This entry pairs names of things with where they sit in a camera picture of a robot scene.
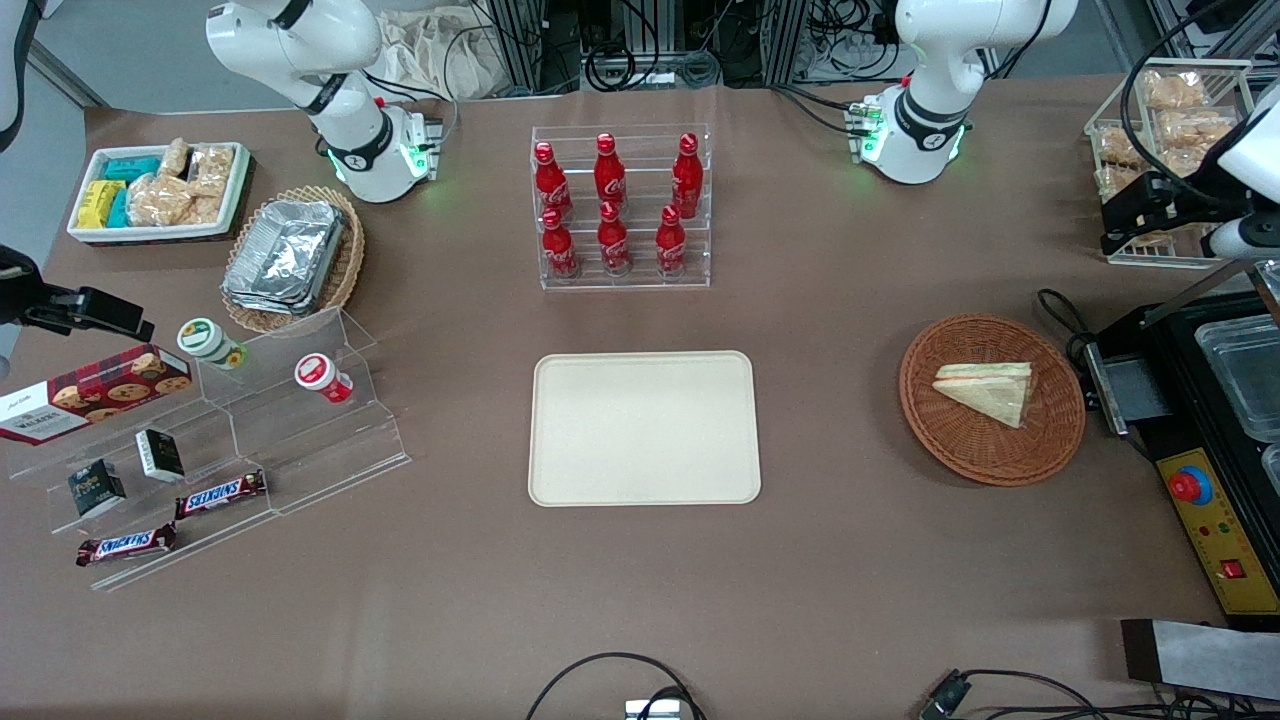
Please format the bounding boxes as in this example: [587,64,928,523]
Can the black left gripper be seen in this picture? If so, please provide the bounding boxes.
[1100,174,1253,257]

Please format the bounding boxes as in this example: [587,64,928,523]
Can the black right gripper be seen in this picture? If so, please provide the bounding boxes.
[0,246,157,344]

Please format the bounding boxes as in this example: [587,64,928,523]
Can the triangle sandwich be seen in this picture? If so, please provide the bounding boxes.
[933,362,1033,429]

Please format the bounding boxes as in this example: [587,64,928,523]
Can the oval tan wicker basket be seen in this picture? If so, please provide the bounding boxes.
[220,185,366,336]

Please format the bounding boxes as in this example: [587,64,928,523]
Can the round brown wicker basket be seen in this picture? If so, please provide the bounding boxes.
[898,314,1087,487]

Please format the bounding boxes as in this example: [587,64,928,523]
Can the beige plastic tray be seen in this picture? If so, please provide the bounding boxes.
[528,351,763,508]

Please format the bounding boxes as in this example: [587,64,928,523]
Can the red tartan cookie box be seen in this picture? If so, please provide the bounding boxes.
[0,345,193,446]

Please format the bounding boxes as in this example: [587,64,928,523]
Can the green lid yogurt cup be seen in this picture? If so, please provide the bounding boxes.
[177,317,248,371]

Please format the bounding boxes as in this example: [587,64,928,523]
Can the yellow snack packet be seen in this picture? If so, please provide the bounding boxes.
[77,180,127,230]

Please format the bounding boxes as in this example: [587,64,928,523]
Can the small black carton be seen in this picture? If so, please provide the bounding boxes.
[135,428,186,483]
[67,458,128,519]

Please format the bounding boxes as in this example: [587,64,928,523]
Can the white rectangular snack bin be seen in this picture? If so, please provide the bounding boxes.
[67,142,253,246]

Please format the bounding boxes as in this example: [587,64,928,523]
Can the stacked aluminium foil trays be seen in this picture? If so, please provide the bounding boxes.
[222,200,346,316]

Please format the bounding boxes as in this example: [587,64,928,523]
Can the clear plastic container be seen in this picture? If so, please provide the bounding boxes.
[1195,314,1280,442]

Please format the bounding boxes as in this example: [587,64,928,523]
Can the brown snickers bar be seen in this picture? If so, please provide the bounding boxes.
[175,469,268,520]
[76,522,178,568]

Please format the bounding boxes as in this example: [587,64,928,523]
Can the red lid yogurt cup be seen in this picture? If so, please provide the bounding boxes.
[294,353,354,404]

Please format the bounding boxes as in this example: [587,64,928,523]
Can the clear acrylic stepped display shelf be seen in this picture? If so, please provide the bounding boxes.
[5,305,413,593]

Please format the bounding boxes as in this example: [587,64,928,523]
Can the black sealing machine yellow panel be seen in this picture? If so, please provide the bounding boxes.
[1085,255,1280,631]

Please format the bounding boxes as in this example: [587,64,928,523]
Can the beige cloth bag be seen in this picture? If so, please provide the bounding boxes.
[375,8,503,101]

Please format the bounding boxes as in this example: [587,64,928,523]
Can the red cola bottle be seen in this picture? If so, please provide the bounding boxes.
[541,207,581,279]
[535,141,573,221]
[671,133,704,219]
[597,201,633,276]
[594,133,627,211]
[655,205,688,277]

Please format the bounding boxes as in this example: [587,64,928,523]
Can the grey metal plate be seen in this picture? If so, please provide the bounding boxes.
[1120,618,1280,701]

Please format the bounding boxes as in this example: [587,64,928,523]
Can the clear acrylic bottle rack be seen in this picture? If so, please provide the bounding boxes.
[530,123,713,291]

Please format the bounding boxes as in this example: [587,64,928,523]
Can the white wire rack basket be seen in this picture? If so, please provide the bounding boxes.
[1085,58,1257,269]

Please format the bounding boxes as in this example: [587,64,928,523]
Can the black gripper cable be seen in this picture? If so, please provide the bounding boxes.
[1119,0,1280,206]

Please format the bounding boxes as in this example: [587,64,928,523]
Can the black machine power cable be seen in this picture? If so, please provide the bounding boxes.
[1035,288,1101,371]

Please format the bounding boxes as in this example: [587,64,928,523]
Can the aluminium frame rack with cables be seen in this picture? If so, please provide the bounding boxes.
[470,0,906,96]

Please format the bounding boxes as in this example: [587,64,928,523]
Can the black cable with connector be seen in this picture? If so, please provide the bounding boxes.
[918,668,1280,720]

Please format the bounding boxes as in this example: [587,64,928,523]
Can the black looped cable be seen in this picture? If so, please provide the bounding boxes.
[525,652,707,720]

